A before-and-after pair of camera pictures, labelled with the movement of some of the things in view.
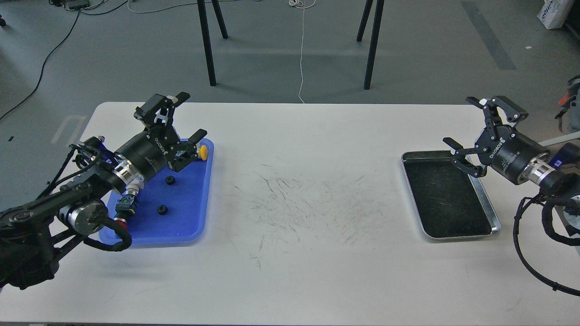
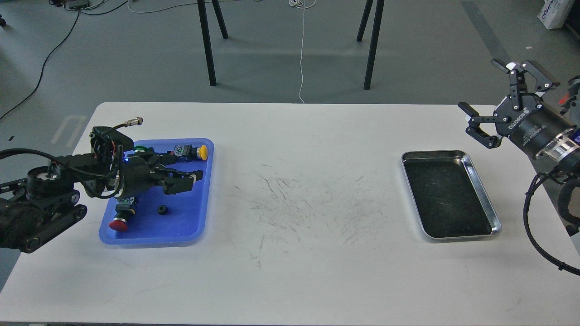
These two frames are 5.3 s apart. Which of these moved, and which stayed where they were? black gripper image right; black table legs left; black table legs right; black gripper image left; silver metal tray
Moved: black gripper image left; black gripper image right
Stayed: silver metal tray; black table legs left; black table legs right
